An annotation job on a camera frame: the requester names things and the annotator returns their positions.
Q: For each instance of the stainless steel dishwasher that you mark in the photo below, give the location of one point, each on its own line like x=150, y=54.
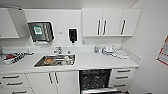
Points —
x=95, y=81

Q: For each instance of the small metal sink fitting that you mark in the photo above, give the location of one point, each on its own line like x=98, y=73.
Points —
x=69, y=52

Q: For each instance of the clear small bottle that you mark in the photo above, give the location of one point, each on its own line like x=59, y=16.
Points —
x=100, y=50

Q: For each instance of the stack of white plates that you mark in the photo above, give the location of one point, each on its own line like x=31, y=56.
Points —
x=108, y=52

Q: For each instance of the chrome faucet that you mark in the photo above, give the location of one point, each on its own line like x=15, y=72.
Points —
x=57, y=50

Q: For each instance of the brown bowl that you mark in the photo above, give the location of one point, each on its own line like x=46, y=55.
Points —
x=49, y=60

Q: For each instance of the steel paper towel dispenser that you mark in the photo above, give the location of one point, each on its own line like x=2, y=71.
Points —
x=48, y=32

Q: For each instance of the white base cabinet door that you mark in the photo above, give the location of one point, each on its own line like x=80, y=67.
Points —
x=68, y=84
x=38, y=85

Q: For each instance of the white paper towel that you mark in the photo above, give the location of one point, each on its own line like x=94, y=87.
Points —
x=40, y=41

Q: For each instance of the stainless steel sink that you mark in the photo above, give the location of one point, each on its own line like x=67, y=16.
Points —
x=39, y=63

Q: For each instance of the teal dispenser sticker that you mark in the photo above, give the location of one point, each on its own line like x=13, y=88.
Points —
x=38, y=30

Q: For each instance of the white wall outlet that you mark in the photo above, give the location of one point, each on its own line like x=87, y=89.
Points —
x=84, y=41

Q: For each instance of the black wall soap dispenser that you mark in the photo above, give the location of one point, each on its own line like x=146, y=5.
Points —
x=72, y=35

